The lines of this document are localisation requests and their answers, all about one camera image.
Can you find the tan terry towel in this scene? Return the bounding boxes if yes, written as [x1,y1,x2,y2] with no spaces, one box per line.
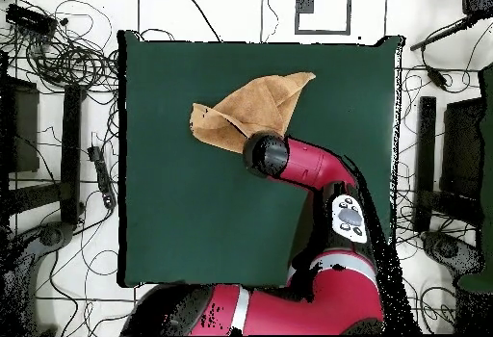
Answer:
[189,71,317,155]

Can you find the dark flat panel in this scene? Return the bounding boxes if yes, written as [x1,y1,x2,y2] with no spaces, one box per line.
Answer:
[439,96,485,201]
[0,75,40,174]

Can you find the dark green table cloth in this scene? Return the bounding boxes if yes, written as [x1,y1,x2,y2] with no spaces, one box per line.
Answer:
[117,29,403,289]

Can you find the black power strip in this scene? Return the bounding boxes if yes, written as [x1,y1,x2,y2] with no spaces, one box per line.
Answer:
[87,144,117,210]

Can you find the black stand bar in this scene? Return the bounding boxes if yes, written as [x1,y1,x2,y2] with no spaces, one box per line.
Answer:
[412,95,438,233]
[60,83,87,226]

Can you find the black power adapter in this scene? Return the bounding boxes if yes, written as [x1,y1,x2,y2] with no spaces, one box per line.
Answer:
[425,65,450,92]

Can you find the black rod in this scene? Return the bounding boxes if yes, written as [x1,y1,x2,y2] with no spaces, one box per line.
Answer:
[408,14,480,52]

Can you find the dark green hanging cloth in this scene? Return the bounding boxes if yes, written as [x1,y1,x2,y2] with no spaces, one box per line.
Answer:
[456,63,493,295]

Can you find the black hub box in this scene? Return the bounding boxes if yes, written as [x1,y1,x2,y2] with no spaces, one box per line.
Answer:
[5,2,59,37]

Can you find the black device box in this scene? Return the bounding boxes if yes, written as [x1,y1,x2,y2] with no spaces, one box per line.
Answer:
[460,0,493,17]

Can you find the long black cable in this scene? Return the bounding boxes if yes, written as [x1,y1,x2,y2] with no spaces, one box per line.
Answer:
[179,0,223,43]

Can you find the tangled black cables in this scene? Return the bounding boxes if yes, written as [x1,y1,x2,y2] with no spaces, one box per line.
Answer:
[0,0,120,95]

